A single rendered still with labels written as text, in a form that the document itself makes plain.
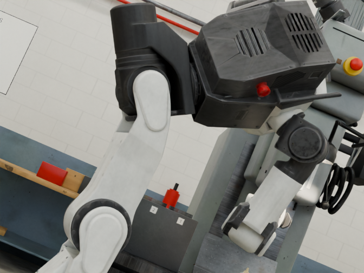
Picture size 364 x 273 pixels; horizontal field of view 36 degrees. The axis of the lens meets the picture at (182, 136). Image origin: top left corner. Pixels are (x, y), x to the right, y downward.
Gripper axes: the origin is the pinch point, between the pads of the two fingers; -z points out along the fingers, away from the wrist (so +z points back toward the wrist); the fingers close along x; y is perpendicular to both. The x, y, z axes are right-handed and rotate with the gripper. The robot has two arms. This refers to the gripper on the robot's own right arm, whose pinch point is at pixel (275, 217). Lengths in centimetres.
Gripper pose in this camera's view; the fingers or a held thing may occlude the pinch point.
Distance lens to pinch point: 199.3
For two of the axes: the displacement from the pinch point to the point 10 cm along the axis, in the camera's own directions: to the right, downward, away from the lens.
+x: -8.8, -3.3, 3.5
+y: -4.0, 9.1, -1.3
